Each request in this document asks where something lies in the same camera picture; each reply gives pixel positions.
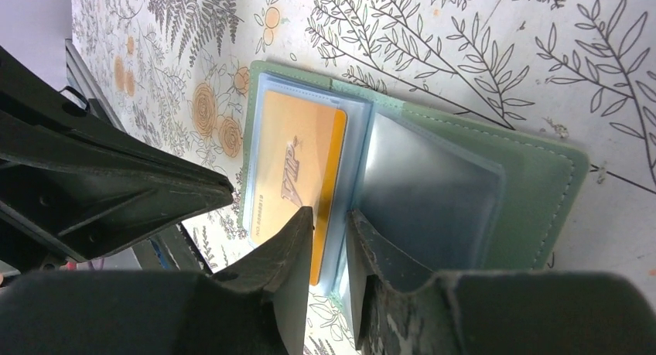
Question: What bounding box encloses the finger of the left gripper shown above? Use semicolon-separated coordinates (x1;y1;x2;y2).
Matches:
1;50;234;271

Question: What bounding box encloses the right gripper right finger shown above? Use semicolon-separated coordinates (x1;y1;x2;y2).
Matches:
347;210;655;354

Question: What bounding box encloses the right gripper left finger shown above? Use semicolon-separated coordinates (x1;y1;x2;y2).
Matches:
1;207;313;354

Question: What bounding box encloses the green card holder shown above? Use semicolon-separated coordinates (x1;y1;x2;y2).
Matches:
240;61;589;295

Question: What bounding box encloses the floral table mat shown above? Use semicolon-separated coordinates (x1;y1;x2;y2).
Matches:
71;0;655;354

